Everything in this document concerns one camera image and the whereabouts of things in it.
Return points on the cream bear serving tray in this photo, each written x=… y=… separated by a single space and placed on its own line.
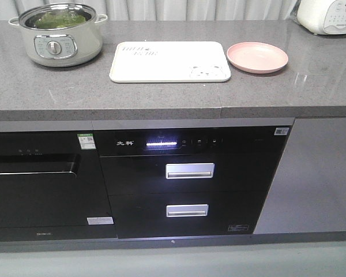
x=169 y=62

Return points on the upper silver drawer handle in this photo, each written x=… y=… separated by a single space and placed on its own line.
x=190 y=170

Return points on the white QR sticker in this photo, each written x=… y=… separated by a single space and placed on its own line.
x=281 y=131

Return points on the green lettuce leaves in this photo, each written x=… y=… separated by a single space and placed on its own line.
x=58 y=19

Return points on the white rice cooker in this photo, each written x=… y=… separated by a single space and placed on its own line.
x=323 y=17

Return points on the green energy label sticker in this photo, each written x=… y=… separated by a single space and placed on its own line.
x=86 y=141

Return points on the grey cabinet door panel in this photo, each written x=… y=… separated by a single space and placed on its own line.
x=308 y=192

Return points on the black disinfection cabinet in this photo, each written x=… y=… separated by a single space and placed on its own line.
x=134 y=169

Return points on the cream electric cooking pot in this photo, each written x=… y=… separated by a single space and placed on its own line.
x=61 y=47

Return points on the black built-in dishwasher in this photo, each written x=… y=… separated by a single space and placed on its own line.
x=51 y=189

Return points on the pink round plate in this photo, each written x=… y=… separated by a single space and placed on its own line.
x=256 y=57

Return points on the silver drawer handle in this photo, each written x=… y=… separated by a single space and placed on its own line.
x=190 y=170
x=187 y=210

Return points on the lower silver drawer handle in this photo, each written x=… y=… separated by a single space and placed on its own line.
x=187 y=210

